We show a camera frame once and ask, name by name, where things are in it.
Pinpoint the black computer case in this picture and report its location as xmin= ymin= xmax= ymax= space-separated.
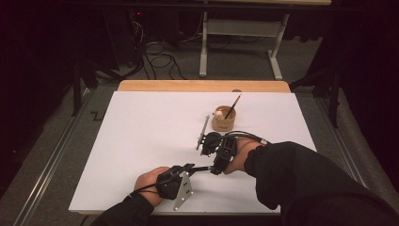
xmin=103 ymin=8 xmax=149 ymax=70

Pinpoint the tangle of black floor cables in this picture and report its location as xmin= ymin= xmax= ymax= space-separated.
xmin=131 ymin=18 xmax=189 ymax=81

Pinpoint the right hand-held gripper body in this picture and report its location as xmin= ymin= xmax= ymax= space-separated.
xmin=195 ymin=114 xmax=238 ymax=164

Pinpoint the left hand-held gripper black cable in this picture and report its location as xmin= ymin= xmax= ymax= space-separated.
xmin=127 ymin=177 xmax=177 ymax=199

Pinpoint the black stand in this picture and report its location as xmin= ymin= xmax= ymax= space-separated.
xmin=71 ymin=59 xmax=98 ymax=118
xmin=288 ymin=67 xmax=342 ymax=130

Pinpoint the person's right hand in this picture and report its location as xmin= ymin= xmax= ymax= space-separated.
xmin=223 ymin=137 xmax=263 ymax=175

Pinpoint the hand-held gripper black cable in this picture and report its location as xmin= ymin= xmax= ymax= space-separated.
xmin=127 ymin=177 xmax=177 ymax=199
xmin=215 ymin=130 xmax=269 ymax=146

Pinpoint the person's left hand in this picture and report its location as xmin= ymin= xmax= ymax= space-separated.
xmin=134 ymin=166 xmax=172 ymax=207

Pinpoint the small wooden cup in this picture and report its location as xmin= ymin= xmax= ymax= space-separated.
xmin=211 ymin=105 xmax=237 ymax=133

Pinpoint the white desk frame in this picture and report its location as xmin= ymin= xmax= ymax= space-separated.
xmin=193 ymin=0 xmax=332 ymax=81

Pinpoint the right hand-held gripper black cable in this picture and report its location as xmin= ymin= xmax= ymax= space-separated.
xmin=215 ymin=130 xmax=269 ymax=146

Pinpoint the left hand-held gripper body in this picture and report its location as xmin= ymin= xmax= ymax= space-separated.
xmin=155 ymin=164 xmax=195 ymax=212

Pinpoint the metal floor rail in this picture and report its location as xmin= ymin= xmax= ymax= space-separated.
xmin=12 ymin=88 xmax=95 ymax=226
xmin=313 ymin=93 xmax=368 ymax=189

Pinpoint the white table mat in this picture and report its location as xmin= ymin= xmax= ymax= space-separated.
xmin=68 ymin=90 xmax=318 ymax=216

